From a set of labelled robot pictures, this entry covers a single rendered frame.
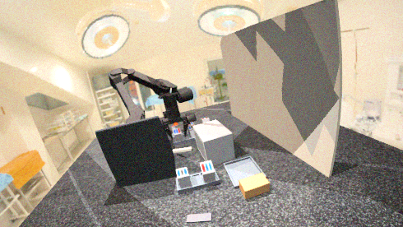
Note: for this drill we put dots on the white flat bar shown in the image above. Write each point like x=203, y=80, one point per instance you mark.
x=183, y=149

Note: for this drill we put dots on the white box with red and blue stripes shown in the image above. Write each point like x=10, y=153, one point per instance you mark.
x=207, y=171

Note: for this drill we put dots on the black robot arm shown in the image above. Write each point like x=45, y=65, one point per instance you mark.
x=159, y=86

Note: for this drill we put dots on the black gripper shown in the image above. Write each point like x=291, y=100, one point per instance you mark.
x=174, y=117

